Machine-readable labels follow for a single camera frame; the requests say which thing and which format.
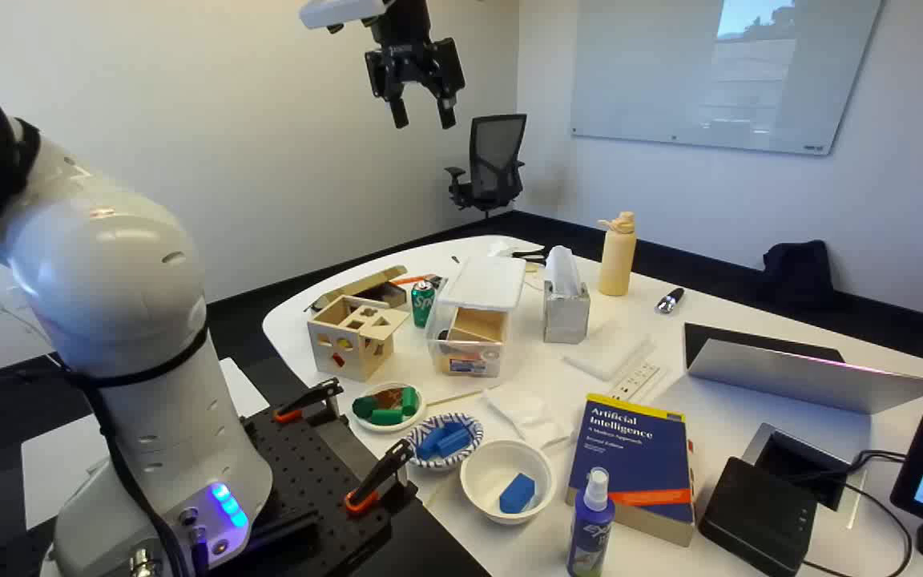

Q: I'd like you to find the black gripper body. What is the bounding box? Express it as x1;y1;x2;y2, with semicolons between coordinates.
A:
362;0;469;106

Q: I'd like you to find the white wipe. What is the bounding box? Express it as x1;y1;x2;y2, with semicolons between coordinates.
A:
485;387;573;449

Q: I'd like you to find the black office chair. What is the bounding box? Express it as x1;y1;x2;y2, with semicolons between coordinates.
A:
443;113;532;225

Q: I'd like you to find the orange marker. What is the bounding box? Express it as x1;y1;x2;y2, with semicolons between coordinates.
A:
388;269;450;290

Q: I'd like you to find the wooden sorter lid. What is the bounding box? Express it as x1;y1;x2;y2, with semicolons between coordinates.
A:
307;263;414;318

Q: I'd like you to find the clear plastic container white lid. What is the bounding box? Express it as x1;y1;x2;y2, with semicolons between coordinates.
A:
423;254;530;385

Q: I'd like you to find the green cup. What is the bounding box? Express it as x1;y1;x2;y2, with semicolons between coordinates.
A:
406;278;438;334

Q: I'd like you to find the tan drink bottle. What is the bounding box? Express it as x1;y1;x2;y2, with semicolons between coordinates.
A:
595;208;640;301

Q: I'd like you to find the wooden shape sorter box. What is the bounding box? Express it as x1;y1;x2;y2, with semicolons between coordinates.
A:
304;290;414;385

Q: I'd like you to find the grey tissue box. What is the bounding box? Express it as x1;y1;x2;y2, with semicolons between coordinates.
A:
537;244;595;347

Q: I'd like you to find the wooden stick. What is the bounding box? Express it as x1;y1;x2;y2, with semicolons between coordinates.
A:
423;385;488;414

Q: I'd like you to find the black marker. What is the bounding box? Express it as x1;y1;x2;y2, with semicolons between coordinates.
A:
651;282;689;318

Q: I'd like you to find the green plate with toys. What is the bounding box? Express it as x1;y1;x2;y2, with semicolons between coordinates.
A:
346;382;426;437

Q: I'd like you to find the black orange clamp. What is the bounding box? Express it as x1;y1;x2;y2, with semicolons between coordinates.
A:
339;437;419;518
269;375;346;428

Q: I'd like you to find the blue block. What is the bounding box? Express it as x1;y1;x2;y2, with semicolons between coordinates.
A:
496;470;543;515
414;421;473;463

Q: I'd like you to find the white slotted strip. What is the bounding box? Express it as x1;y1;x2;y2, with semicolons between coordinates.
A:
610;355;667;407

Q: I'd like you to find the blue patterned bowl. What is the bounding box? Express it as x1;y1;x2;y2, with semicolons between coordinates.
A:
404;409;488;476

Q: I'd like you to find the white bowl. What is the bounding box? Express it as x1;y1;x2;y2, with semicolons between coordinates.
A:
455;437;558;527

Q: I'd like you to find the black bag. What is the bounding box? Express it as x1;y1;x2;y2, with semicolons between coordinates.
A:
755;238;840;318

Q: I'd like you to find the blue textbook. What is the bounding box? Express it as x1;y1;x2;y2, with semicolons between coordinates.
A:
564;392;700;548

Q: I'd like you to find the blue spray bottle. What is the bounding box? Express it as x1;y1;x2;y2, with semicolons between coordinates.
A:
564;463;619;577

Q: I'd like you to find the silver laptop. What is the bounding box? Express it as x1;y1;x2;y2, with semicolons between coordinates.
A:
651;337;923;463

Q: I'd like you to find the black box device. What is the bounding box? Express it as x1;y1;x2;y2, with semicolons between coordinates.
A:
697;454;820;577

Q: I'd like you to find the wall whiteboard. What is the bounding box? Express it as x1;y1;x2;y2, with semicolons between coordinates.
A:
568;0;888;159

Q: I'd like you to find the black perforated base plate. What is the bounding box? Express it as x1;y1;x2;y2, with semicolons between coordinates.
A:
200;401;490;577

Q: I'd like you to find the black desk cable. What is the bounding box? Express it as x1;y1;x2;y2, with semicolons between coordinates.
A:
798;446;921;577

